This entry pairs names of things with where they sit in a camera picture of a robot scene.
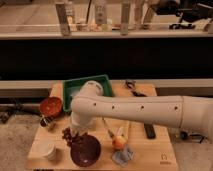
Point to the black scissors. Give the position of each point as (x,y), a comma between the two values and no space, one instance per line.
(130,84)

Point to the black rectangular block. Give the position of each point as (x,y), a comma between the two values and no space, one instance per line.
(150,132)

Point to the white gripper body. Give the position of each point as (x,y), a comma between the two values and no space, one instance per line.
(80,124)

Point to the red bowl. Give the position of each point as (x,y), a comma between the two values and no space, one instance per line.
(51,106)

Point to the white cup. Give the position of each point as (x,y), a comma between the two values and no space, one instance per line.
(48,150)

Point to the wooden handled utensil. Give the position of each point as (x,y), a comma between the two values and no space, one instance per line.
(110,132)

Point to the peach apple fruit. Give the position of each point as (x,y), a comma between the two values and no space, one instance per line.
(119,142)

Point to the purple bowl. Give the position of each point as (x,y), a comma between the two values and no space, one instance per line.
(85,150)

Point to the small metal cup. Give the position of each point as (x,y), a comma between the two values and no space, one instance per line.
(47,123)

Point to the green plastic tray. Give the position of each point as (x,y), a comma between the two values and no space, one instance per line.
(72,86)

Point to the wooden board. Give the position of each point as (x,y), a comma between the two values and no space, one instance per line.
(149,155)

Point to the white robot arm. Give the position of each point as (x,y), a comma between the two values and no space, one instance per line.
(183,112)

